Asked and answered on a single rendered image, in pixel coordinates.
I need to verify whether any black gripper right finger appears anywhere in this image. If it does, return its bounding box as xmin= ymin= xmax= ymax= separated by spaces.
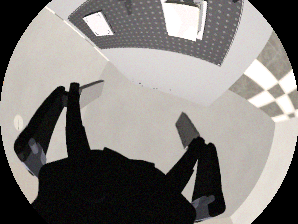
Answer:
xmin=138 ymin=112 xmax=226 ymax=223

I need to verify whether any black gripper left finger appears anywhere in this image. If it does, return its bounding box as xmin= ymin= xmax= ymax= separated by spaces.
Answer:
xmin=14 ymin=80 xmax=107 ymax=203

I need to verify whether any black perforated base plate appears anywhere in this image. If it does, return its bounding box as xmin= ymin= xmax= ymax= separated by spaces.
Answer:
xmin=67 ymin=0 xmax=244 ymax=67

